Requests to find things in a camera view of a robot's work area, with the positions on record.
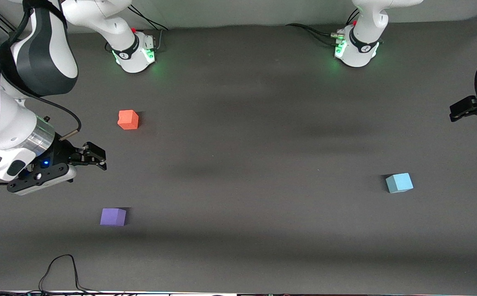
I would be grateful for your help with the orange foam block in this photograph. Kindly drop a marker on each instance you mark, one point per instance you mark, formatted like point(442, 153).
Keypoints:
point(128, 120)

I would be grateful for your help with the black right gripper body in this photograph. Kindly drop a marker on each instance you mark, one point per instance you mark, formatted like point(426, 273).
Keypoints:
point(62, 151)

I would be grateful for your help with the purple foam block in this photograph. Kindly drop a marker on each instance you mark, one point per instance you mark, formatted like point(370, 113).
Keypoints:
point(112, 217)

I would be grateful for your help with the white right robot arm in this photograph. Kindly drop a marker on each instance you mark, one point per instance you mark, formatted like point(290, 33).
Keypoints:
point(0, 111)

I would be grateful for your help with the light blue foam block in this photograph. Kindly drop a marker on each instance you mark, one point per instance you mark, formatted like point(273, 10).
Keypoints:
point(399, 183)

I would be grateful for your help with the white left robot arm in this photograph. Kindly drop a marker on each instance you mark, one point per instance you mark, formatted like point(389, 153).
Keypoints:
point(362, 49)

